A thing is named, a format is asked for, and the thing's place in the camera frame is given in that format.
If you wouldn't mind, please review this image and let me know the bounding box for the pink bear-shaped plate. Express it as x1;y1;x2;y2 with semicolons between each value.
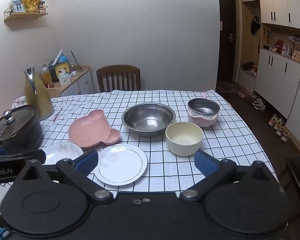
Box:
68;109;121;148

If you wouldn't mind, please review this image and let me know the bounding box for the white tissue box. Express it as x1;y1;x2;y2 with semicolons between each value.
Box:
59;72;71;86

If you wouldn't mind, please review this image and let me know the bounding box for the large stainless steel bowl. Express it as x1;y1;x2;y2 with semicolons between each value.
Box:
122;102;176;137

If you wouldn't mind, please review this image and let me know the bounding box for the brown wooden chair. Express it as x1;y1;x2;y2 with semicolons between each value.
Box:
96;65;141;93

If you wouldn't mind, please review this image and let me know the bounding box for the cream bowl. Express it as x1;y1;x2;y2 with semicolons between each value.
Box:
165;122;204;157

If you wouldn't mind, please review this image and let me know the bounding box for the white plate with gold rim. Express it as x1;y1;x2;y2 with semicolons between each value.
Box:
93;143;148;186

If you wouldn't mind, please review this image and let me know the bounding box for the pink pen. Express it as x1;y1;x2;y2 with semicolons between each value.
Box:
53;107;63;122

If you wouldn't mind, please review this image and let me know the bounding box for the black hanging bag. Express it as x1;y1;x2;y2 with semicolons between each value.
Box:
250;15;261;35

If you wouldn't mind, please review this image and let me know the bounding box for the row of shoes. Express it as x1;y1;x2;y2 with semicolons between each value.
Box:
237;89;290;142

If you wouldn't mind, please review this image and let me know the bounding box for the white tube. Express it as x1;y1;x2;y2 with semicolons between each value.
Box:
52;49;63;67

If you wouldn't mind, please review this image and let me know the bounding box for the gold thermos jug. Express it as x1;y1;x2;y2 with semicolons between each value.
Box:
24;66;55;121

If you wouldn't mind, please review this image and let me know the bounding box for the thin dark stick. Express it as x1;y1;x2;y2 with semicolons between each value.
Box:
70;50;82;72

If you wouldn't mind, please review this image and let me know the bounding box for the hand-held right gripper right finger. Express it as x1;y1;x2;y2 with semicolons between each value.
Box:
180;150;280;203

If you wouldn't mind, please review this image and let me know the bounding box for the white floral plate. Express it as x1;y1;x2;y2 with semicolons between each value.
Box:
42;142;84;167

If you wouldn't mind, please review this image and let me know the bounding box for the dark wooden chair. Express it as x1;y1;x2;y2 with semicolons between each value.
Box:
281;154;300;215

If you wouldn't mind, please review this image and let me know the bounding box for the yellow box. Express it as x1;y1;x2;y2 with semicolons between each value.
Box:
49;64;70;82

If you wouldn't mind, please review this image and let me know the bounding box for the doormat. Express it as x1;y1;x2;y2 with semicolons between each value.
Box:
216;81;240;94

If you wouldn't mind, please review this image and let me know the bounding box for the white checked tablecloth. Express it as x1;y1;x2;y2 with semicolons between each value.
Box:
12;89;280;188

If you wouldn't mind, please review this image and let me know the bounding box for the gold ornament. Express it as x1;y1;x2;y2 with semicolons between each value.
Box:
23;0;42;13

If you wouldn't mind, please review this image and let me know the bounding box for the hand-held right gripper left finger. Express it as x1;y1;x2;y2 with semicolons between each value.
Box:
14;151;114;203

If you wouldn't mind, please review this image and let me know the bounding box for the white upper cabinet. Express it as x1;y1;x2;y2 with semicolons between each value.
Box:
241;0;300;30

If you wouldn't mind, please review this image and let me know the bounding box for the glass pot lid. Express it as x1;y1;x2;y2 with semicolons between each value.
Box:
0;106;38;143

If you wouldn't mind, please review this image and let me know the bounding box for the pink bowl with steel liner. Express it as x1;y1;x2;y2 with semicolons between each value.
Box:
187;94;220;128

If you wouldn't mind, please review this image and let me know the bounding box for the black cooking pot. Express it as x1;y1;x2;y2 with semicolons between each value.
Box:
0;105;43;155

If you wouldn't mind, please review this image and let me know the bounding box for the wooden side cabinet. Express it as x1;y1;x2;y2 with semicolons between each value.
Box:
46;66;95;98

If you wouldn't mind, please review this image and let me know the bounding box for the dark entrance door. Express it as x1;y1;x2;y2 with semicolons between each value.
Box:
216;0;239;83

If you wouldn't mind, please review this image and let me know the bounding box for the small photo frame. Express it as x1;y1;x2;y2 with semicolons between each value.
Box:
10;0;25;13

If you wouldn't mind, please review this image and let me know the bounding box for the orange drink bottle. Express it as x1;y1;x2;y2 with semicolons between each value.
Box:
42;67;55;88

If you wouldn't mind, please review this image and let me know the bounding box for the white lower cabinet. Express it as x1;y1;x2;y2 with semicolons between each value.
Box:
254;49;300;118

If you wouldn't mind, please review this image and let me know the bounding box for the wooden wall shelf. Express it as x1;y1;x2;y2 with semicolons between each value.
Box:
4;6;48;25

